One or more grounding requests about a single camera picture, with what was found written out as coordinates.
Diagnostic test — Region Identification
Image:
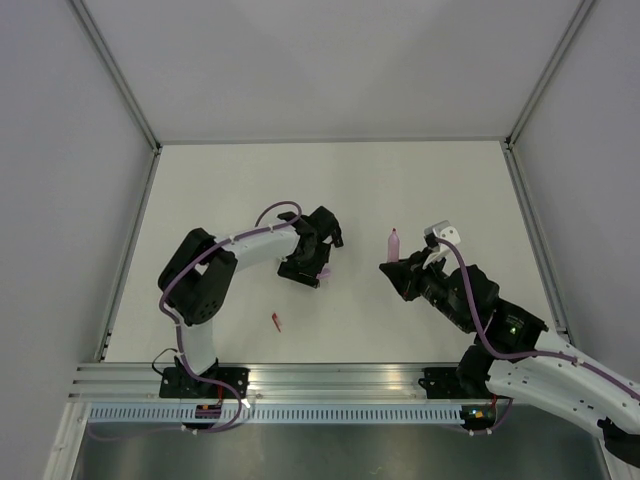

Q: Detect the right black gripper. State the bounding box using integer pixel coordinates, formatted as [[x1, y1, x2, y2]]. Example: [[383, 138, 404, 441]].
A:
[[381, 245, 472, 332]]

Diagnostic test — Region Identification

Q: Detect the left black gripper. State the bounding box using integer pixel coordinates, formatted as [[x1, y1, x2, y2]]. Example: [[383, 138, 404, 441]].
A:
[[277, 243, 330, 290]]

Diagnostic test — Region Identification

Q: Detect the pink marker pen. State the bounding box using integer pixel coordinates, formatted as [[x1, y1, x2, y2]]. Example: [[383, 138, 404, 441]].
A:
[[387, 228, 400, 263]]

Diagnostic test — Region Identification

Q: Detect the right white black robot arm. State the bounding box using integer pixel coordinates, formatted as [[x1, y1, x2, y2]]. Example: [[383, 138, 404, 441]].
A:
[[379, 250, 639, 466]]

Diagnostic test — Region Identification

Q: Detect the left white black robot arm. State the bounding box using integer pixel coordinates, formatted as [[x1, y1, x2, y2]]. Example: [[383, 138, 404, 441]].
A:
[[158, 201, 344, 398]]

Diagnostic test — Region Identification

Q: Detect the red pen cap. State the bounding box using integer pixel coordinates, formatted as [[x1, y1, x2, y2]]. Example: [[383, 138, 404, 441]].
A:
[[271, 312, 282, 333]]

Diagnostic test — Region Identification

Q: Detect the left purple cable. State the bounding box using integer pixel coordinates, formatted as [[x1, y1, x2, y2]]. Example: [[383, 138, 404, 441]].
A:
[[157, 200, 304, 381]]

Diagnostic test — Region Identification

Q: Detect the purple cable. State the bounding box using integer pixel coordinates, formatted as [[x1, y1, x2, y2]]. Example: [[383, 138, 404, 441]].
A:
[[433, 237, 640, 401], [157, 200, 304, 381]]

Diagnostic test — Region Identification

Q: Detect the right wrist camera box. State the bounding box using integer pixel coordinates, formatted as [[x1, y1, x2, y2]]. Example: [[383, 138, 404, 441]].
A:
[[424, 221, 461, 248]]

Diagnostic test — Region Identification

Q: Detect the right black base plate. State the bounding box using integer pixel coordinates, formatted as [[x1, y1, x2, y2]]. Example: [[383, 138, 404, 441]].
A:
[[418, 367, 492, 400]]

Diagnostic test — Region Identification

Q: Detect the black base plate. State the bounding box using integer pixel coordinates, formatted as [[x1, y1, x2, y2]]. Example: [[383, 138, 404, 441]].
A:
[[418, 367, 492, 400], [159, 365, 250, 399]]

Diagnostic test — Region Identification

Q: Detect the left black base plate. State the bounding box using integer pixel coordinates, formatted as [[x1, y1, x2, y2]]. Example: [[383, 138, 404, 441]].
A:
[[159, 365, 250, 399]]

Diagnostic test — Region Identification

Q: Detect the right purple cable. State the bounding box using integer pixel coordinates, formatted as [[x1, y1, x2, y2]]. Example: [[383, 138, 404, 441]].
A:
[[433, 237, 640, 401]]

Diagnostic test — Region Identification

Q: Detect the aluminium front rail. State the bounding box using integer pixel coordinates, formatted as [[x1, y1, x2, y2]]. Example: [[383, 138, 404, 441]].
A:
[[68, 363, 454, 403]]

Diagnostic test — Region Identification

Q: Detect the white slotted cable duct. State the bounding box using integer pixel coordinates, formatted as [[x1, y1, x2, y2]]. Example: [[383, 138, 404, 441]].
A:
[[89, 402, 463, 425]]

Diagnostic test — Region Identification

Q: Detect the left aluminium frame post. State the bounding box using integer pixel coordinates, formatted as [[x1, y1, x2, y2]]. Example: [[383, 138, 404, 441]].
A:
[[66, 0, 162, 154]]

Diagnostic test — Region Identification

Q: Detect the aluminium frame post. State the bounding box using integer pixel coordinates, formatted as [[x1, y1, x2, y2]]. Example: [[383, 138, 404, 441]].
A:
[[66, 0, 162, 154], [504, 0, 598, 150]]

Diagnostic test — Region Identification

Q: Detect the right aluminium frame post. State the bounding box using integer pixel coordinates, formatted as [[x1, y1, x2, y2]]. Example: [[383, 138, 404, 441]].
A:
[[504, 0, 598, 150]]

